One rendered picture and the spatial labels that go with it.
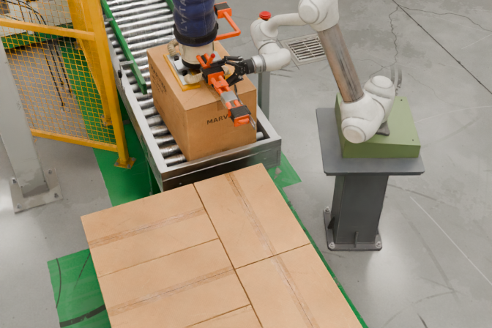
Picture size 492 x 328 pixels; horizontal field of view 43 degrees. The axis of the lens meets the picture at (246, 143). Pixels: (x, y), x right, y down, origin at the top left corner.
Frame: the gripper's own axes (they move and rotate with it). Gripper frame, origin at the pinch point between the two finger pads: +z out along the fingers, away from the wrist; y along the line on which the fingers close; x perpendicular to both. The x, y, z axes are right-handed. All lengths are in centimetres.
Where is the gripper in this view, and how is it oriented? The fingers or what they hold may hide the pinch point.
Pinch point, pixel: (214, 75)
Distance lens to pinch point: 313.2
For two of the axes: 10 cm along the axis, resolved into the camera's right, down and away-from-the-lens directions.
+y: 0.1, 7.3, 6.8
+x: -3.8, -6.3, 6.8
